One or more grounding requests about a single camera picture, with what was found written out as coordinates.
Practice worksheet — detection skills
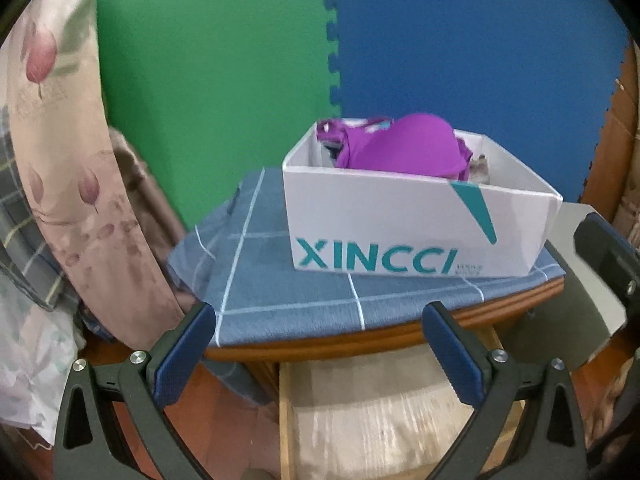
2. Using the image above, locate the green foam mat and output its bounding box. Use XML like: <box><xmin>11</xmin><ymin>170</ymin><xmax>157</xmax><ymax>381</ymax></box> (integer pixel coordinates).
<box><xmin>95</xmin><ymin>0</ymin><xmax>343</xmax><ymax>233</ymax></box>

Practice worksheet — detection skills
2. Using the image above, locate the wooden nightstand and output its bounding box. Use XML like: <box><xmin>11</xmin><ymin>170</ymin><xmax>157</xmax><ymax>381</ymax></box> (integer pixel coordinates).
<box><xmin>202</xmin><ymin>277</ymin><xmax>563</xmax><ymax>401</ymax></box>

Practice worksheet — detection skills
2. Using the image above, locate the grey board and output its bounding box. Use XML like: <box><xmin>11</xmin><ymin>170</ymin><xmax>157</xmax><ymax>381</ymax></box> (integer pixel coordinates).
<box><xmin>500</xmin><ymin>202</ymin><xmax>628</xmax><ymax>378</ymax></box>

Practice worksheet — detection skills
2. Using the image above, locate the white shoe box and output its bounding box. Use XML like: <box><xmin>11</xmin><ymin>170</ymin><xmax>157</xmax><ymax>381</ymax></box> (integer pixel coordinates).
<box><xmin>282</xmin><ymin>117</ymin><xmax>565</xmax><ymax>278</ymax></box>

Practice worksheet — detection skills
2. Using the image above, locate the pink floral curtain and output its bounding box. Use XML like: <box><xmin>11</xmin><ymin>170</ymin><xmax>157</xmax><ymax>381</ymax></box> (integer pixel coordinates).
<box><xmin>0</xmin><ymin>0</ymin><xmax>201</xmax><ymax>356</ymax></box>

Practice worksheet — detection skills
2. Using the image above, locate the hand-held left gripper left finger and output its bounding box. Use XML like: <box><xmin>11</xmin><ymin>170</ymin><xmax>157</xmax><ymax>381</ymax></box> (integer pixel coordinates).
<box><xmin>54</xmin><ymin>301</ymin><xmax>217</xmax><ymax>480</ymax></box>

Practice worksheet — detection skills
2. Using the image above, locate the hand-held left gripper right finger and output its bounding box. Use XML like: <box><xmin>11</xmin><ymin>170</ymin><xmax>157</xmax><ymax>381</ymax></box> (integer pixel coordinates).
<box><xmin>422</xmin><ymin>301</ymin><xmax>588</xmax><ymax>480</ymax></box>

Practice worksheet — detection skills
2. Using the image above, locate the blue foam mat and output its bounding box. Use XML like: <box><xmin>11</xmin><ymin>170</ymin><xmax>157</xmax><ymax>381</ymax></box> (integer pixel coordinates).
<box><xmin>320</xmin><ymin>0</ymin><xmax>631</xmax><ymax>201</ymax></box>

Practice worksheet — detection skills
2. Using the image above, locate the blue checked cloth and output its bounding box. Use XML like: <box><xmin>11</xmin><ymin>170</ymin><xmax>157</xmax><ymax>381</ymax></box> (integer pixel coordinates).
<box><xmin>166</xmin><ymin>167</ymin><xmax>568</xmax><ymax>406</ymax></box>

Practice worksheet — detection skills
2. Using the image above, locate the purple bra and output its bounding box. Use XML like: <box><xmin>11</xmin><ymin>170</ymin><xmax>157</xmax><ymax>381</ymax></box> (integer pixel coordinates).
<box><xmin>316</xmin><ymin>114</ymin><xmax>475</xmax><ymax>181</ymax></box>

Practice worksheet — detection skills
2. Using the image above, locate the brown satin cloth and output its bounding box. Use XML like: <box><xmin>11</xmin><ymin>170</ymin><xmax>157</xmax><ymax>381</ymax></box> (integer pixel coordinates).
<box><xmin>107</xmin><ymin>127</ymin><xmax>196</xmax><ymax>291</ymax></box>

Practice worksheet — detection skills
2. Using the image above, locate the white floral cloth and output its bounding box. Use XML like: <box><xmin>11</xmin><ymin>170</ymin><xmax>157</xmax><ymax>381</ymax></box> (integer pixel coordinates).
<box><xmin>0</xmin><ymin>260</ymin><xmax>88</xmax><ymax>448</ymax></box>

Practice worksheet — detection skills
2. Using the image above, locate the person's leg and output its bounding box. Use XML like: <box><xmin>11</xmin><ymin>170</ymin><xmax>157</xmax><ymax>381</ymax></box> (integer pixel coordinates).
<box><xmin>582</xmin><ymin>355</ymin><xmax>640</xmax><ymax>453</ymax></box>

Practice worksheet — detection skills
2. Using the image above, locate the cardboard box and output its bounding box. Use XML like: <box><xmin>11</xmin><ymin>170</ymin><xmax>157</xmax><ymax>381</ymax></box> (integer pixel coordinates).
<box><xmin>582</xmin><ymin>40</ymin><xmax>640</xmax><ymax>226</ymax></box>

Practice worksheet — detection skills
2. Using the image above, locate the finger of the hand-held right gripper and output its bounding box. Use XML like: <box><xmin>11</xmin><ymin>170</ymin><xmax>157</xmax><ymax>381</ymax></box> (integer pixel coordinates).
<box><xmin>572</xmin><ymin>211</ymin><xmax>640</xmax><ymax>318</ymax></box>

